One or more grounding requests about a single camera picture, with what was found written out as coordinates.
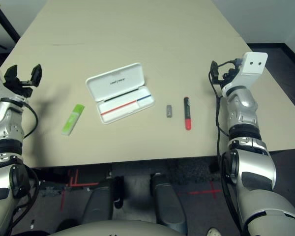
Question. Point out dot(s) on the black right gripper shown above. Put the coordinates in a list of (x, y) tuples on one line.
[(229, 75)]

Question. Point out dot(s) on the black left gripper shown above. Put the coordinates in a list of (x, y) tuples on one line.
[(22, 88)]

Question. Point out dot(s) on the black marker with red cap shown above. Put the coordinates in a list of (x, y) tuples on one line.
[(187, 110)]

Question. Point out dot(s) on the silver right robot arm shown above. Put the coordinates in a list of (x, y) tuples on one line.
[(243, 103)]

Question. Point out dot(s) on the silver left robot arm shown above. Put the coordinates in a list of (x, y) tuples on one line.
[(2, 115)]

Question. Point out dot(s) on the white plastic pencil case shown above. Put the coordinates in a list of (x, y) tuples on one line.
[(118, 81)]

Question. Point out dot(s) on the dark grey robot right leg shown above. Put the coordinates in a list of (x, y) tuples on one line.
[(167, 204)]

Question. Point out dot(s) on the dark grey robot leg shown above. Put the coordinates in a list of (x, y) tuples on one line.
[(167, 204), (98, 204)]

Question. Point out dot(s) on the dark grey robot left leg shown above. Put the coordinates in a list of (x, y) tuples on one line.
[(98, 204)]

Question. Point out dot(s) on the small white floor object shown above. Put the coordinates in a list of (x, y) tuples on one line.
[(32, 223)]

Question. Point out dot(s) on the white perforated shoe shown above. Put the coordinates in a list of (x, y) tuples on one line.
[(214, 232)]

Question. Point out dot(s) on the beige robot torso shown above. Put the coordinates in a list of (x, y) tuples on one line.
[(113, 229)]

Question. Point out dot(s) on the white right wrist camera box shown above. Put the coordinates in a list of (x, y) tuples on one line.
[(254, 62)]

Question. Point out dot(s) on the black furniture frame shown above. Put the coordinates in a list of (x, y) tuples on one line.
[(8, 24)]

